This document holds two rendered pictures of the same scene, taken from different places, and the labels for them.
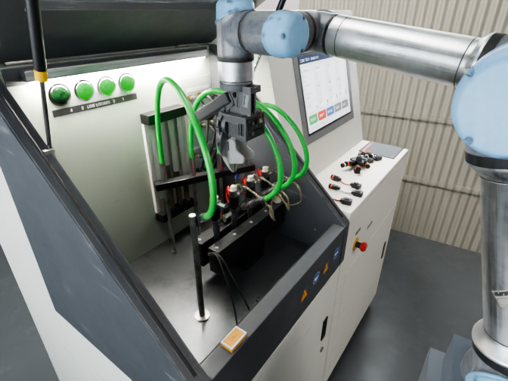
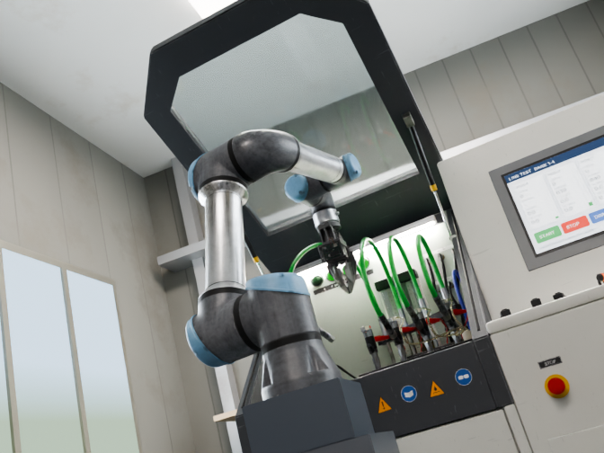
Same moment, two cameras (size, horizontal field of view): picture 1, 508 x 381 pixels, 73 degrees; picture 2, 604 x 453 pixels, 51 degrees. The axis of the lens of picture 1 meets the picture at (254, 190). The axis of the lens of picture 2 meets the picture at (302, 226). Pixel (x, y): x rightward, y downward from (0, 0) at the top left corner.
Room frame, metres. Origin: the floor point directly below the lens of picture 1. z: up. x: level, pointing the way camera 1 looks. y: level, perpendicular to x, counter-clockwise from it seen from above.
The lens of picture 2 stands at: (0.13, -1.65, 0.77)
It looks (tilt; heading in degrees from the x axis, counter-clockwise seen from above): 21 degrees up; 72
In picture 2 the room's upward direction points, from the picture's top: 16 degrees counter-clockwise
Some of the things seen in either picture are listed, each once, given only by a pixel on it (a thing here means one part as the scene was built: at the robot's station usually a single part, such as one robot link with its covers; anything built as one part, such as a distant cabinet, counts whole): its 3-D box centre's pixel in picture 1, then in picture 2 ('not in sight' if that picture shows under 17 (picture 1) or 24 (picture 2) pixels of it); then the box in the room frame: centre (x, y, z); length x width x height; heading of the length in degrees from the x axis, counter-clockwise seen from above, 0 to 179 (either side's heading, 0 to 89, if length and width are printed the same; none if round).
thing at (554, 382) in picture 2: (360, 246); (556, 386); (0.99, -0.39, 0.80); 0.05 x 0.04 x 0.05; 144
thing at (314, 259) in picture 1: (286, 302); (365, 411); (0.65, -0.09, 0.87); 0.62 x 0.04 x 0.16; 144
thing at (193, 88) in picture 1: (202, 123); (449, 283); (1.14, 0.18, 1.20); 0.13 x 0.03 x 0.31; 144
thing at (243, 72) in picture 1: (236, 71); (327, 220); (0.75, 0.04, 1.44); 0.08 x 0.08 x 0.05
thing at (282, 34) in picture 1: (280, 33); (307, 188); (0.69, -0.05, 1.52); 0.11 x 0.11 x 0.08; 46
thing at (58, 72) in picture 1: (132, 62); (362, 246); (0.95, 0.32, 1.43); 0.54 x 0.03 x 0.02; 144
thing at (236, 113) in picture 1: (240, 110); (333, 244); (0.74, 0.03, 1.36); 0.09 x 0.08 x 0.12; 54
